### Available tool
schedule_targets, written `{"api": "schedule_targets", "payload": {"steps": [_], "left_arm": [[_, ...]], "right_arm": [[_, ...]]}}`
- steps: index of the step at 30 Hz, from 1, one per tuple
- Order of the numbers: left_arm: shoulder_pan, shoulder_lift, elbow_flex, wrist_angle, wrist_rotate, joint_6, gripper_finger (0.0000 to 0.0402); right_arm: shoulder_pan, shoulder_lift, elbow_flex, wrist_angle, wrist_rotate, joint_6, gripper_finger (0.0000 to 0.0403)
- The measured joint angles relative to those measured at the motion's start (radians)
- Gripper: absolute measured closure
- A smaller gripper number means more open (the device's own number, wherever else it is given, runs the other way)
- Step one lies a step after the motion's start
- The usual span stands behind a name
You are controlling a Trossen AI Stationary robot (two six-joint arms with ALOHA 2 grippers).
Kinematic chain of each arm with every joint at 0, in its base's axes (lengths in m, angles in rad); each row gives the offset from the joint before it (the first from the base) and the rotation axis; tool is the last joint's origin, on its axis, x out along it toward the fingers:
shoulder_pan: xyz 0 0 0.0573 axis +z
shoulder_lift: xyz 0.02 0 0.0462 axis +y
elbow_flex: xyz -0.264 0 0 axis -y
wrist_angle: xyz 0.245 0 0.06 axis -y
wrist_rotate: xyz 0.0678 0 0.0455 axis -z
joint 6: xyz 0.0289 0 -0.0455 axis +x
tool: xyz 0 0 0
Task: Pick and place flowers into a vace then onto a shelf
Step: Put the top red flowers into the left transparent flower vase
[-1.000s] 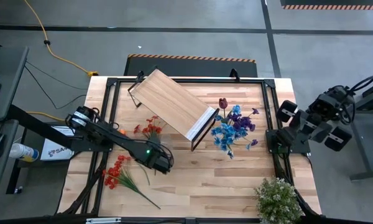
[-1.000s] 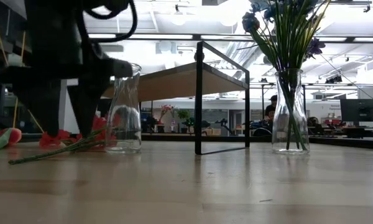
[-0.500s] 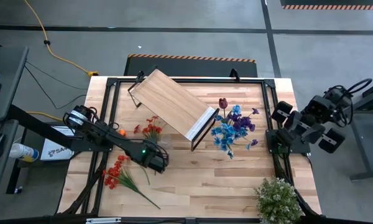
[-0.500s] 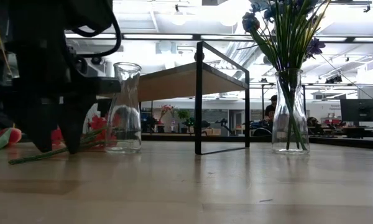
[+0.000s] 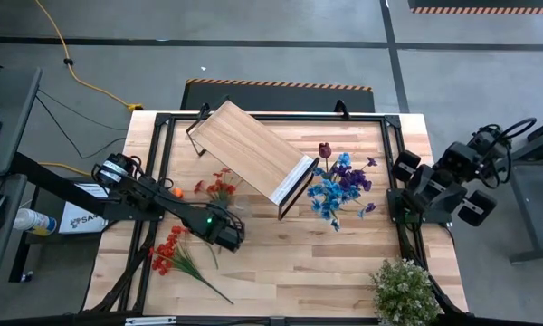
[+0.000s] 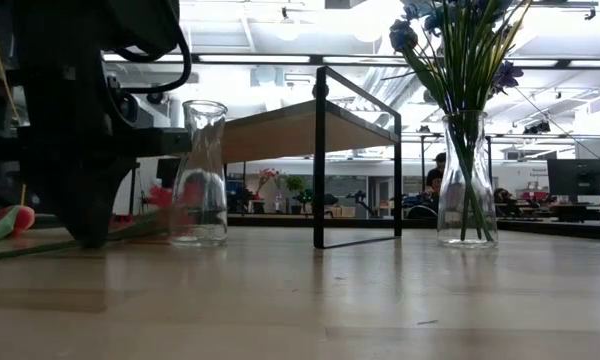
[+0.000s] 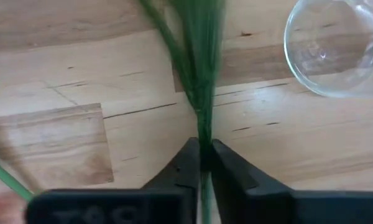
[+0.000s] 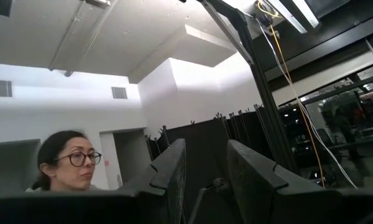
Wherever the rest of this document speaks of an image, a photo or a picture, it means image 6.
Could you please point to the long ceiling light strip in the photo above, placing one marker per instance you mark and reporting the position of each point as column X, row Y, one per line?
column 255, row 58

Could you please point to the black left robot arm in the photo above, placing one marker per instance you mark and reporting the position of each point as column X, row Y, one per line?
column 105, row 25

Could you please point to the orange pink artificial tulip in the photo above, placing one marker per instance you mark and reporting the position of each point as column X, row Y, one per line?
column 24, row 217

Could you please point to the white round pendant lamp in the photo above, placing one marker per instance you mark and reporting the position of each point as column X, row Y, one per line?
column 287, row 27

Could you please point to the blue artificial flower bunch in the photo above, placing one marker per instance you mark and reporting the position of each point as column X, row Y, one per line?
column 432, row 21

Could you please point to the pink flowers in pot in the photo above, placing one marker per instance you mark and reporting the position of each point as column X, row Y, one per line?
column 267, row 175

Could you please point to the red artificial flower bunch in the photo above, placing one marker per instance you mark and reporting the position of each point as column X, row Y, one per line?
column 160, row 196

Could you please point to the black computer monitor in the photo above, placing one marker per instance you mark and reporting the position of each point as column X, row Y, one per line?
column 580, row 176

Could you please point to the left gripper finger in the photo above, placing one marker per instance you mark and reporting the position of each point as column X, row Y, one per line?
column 110, row 185
column 70, row 190

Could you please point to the potted green plant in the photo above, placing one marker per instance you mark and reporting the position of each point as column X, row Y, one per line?
column 296, row 185

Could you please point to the black metal table frame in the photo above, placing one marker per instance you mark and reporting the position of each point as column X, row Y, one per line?
column 270, row 222

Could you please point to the purple artificial flower bunch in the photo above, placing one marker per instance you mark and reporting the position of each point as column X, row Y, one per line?
column 507, row 75

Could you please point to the wooden shelf black metal frame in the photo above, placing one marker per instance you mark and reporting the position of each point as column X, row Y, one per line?
column 290, row 132

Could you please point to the clear glass vase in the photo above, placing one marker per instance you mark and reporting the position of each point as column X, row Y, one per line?
column 200, row 165
column 467, row 200

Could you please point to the person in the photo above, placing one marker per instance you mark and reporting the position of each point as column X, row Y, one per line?
column 436, row 175

